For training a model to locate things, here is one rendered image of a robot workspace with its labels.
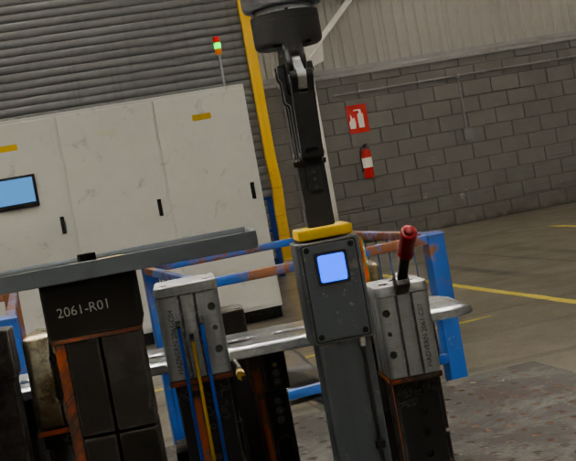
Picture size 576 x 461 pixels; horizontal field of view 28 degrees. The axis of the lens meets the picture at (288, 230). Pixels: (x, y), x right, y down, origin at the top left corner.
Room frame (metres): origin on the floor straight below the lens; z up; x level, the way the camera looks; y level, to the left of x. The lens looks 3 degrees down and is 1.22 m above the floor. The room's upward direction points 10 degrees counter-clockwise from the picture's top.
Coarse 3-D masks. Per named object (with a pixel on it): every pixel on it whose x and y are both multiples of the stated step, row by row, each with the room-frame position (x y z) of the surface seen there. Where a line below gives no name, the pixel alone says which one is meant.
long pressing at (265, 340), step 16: (432, 304) 1.60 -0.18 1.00; (448, 304) 1.58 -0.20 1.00; (464, 304) 1.54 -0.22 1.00; (432, 320) 1.52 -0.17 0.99; (240, 336) 1.63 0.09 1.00; (256, 336) 1.60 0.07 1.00; (272, 336) 1.57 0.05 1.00; (288, 336) 1.54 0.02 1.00; (304, 336) 1.51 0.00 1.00; (160, 352) 1.61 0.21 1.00; (240, 352) 1.50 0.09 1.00; (256, 352) 1.50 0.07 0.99; (272, 352) 1.50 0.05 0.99; (160, 368) 1.49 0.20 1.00
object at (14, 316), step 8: (0, 296) 4.41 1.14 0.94; (8, 296) 4.40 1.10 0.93; (16, 296) 4.18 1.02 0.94; (8, 304) 3.82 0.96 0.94; (16, 304) 3.91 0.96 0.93; (8, 312) 3.48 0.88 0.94; (16, 312) 3.65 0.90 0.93; (0, 320) 3.28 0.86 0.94; (8, 320) 3.29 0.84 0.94; (16, 320) 3.29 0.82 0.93; (16, 328) 3.29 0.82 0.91; (24, 328) 4.41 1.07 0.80; (16, 336) 3.29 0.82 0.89; (24, 336) 4.40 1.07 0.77; (16, 344) 3.29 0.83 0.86; (24, 360) 3.29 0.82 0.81; (24, 368) 3.29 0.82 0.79
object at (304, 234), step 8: (336, 224) 1.24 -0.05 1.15; (344, 224) 1.24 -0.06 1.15; (296, 232) 1.25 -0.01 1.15; (304, 232) 1.23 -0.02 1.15; (312, 232) 1.24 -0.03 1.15; (320, 232) 1.24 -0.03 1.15; (328, 232) 1.24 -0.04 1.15; (336, 232) 1.24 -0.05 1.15; (344, 232) 1.24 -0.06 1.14; (296, 240) 1.26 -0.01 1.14; (304, 240) 1.23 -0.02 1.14; (312, 240) 1.24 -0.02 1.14
